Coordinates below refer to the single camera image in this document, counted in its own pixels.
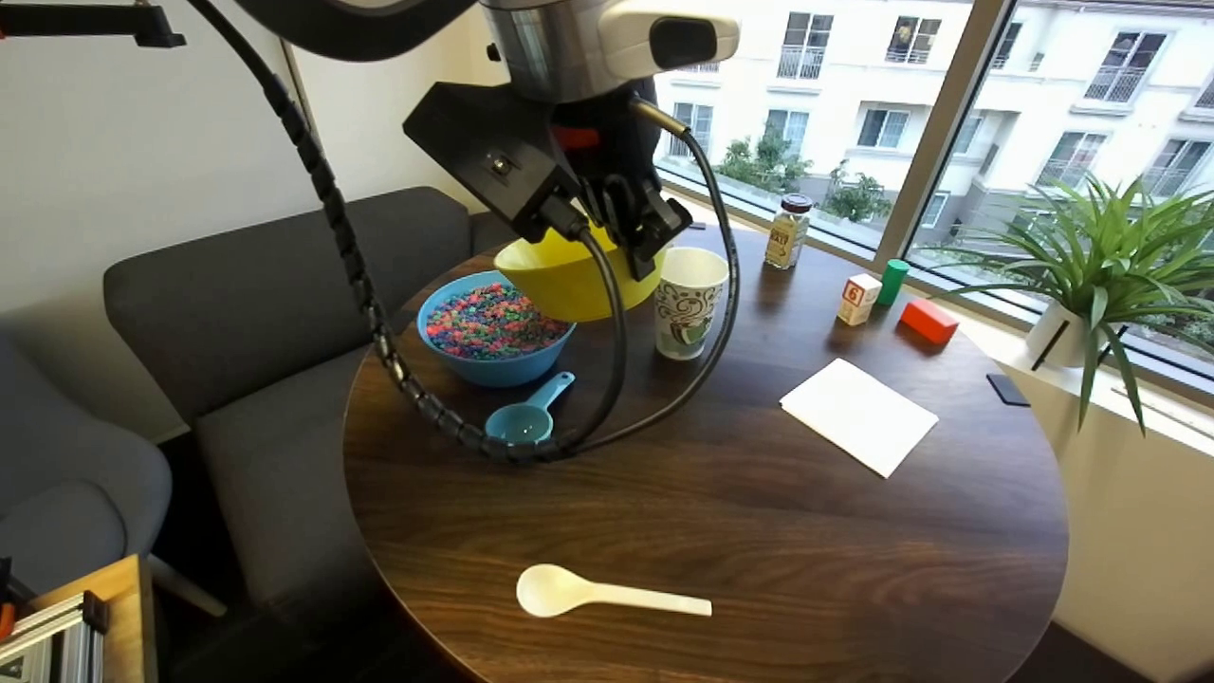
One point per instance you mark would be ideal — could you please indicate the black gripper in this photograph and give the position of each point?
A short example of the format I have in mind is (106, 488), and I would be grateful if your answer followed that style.
(619, 165)

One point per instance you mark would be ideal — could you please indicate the yellow plastic bowl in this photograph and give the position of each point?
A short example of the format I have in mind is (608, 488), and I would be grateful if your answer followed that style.
(569, 286)

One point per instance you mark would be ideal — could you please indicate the large colourful cereal pile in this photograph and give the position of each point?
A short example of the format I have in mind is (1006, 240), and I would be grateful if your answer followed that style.
(485, 324)

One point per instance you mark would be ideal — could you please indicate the blue plastic bowl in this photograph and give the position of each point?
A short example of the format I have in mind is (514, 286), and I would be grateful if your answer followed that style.
(493, 368)

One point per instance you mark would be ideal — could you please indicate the printed paper cup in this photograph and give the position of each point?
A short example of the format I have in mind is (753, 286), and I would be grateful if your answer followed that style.
(689, 309)

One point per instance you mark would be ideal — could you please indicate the spice jar with dark lid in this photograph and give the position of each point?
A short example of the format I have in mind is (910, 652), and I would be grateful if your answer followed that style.
(787, 240)

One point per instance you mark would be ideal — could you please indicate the blue measuring scoop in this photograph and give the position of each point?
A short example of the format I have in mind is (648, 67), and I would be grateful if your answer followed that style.
(518, 426)

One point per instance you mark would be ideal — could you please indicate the small white carton box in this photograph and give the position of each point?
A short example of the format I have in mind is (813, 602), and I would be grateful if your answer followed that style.
(860, 300)

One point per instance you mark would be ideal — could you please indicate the green block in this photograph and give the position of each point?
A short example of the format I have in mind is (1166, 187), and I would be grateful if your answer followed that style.
(892, 286)

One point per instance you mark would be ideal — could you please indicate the white paper napkin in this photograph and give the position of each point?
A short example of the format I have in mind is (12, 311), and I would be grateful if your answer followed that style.
(860, 420)

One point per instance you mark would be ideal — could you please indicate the orange block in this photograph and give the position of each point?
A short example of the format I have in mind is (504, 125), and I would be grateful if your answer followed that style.
(925, 324)

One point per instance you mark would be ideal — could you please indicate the dark grey sofa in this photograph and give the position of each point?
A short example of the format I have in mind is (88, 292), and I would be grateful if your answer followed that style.
(266, 305)

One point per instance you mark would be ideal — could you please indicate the white plastic spoon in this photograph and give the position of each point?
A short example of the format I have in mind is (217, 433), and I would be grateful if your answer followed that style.
(554, 590)

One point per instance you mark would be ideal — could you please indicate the black table edge clip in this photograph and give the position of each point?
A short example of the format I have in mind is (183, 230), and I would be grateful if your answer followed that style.
(1006, 388)

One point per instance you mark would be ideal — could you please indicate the green potted plant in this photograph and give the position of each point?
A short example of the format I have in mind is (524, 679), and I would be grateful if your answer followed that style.
(1125, 251)

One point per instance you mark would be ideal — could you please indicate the grey armchair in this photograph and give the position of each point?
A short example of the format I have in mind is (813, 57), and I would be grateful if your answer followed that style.
(77, 469)

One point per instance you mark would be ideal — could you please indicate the wooden cart top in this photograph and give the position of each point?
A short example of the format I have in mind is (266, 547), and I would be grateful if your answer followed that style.
(126, 619)

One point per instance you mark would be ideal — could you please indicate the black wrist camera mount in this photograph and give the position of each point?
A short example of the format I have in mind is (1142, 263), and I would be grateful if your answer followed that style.
(485, 158)

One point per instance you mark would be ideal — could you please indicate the grey window frame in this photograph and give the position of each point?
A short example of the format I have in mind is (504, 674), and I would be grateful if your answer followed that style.
(940, 125)

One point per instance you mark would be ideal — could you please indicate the black overhead mount bar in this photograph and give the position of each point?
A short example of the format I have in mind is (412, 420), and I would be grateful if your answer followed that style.
(88, 24)

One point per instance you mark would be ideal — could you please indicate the aluminium frame stand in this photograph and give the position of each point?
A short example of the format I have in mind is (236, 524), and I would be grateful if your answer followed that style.
(49, 645)

